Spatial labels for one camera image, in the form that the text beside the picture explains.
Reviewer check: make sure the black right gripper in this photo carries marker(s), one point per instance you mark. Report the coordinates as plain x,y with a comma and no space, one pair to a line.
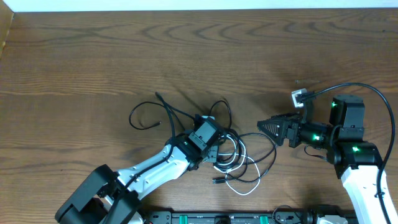
293,120

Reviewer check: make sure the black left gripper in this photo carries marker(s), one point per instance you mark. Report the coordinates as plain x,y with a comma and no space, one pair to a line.
214,158

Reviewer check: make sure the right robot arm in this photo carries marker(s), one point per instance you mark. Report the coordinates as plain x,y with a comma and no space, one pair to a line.
356,161

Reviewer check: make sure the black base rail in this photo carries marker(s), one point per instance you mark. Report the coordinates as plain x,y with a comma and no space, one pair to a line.
283,214

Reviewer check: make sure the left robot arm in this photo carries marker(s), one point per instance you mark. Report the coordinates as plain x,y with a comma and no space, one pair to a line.
108,196

